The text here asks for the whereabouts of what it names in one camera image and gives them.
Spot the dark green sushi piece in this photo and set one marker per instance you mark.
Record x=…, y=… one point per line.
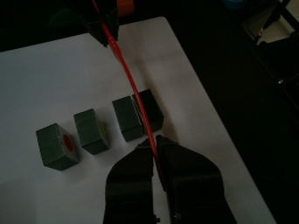
x=126, y=118
x=154, y=109
x=88, y=131

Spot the green toy food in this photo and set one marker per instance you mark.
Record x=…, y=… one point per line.
x=62, y=18

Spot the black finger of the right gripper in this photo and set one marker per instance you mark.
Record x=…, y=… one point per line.
x=99, y=27

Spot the red toy knife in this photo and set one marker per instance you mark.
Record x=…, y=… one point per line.
x=131, y=78

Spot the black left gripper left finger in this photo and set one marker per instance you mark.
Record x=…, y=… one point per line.
x=130, y=180

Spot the orange toy food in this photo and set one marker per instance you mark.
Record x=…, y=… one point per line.
x=126, y=7

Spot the black metal chair frame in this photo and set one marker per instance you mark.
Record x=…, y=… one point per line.
x=286, y=14

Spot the white cutting board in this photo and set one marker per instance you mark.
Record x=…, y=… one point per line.
x=58, y=87

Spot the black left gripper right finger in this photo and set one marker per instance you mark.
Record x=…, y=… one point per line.
x=194, y=180

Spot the sushi piece with red centre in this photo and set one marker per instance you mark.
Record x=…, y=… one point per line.
x=54, y=147

